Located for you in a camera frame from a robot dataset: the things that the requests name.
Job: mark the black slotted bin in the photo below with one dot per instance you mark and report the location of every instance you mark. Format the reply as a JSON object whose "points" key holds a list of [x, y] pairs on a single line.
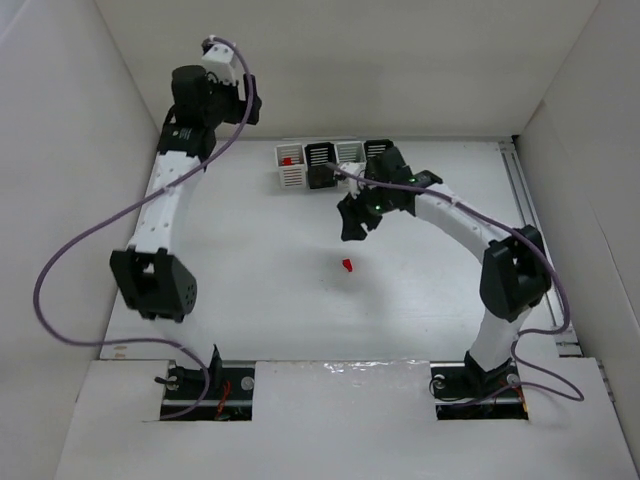
{"points": [[375, 147], [317, 158]]}

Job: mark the white slotted bin far left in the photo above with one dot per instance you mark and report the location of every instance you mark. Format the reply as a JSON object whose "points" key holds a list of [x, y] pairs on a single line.
{"points": [[295, 175]]}

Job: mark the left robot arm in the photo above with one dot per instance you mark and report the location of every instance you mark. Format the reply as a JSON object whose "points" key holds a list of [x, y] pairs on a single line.
{"points": [[151, 278]]}

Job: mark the white slotted bin centre right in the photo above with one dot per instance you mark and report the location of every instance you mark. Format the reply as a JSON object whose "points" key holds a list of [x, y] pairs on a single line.
{"points": [[350, 152]]}

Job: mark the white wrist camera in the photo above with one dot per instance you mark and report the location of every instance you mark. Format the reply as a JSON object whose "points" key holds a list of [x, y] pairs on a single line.
{"points": [[352, 172], [219, 61]]}

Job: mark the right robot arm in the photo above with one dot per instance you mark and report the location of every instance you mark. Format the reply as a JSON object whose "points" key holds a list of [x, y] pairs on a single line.
{"points": [[513, 275]]}

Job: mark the white slotted bin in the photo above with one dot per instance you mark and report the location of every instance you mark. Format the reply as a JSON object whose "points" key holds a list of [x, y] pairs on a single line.
{"points": [[295, 175], [350, 152]]}

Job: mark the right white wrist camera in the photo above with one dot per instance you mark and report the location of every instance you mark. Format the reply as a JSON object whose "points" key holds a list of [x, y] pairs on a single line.
{"points": [[352, 172]]}

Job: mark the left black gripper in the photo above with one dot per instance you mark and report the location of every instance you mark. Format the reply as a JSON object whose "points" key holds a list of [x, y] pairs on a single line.
{"points": [[248, 100]]}

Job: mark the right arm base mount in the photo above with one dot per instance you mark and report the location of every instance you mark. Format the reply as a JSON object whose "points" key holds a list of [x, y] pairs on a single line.
{"points": [[459, 395]]}

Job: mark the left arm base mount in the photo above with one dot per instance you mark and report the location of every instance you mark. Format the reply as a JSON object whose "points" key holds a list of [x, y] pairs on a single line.
{"points": [[229, 398]]}

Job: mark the black slotted bin centre left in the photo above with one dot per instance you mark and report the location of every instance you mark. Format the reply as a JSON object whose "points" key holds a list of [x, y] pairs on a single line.
{"points": [[317, 158]]}

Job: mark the aluminium rail right side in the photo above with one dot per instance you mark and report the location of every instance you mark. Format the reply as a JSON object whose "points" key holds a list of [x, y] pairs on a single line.
{"points": [[555, 301]]}

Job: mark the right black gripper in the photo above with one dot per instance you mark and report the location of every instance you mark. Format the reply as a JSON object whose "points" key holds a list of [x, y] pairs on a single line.
{"points": [[361, 215]]}

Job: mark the black slotted bin far right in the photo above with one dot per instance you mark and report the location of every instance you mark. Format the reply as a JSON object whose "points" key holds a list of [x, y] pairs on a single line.
{"points": [[375, 147]]}

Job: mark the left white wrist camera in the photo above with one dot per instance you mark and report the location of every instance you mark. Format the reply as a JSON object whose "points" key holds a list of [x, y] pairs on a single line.
{"points": [[219, 61]]}

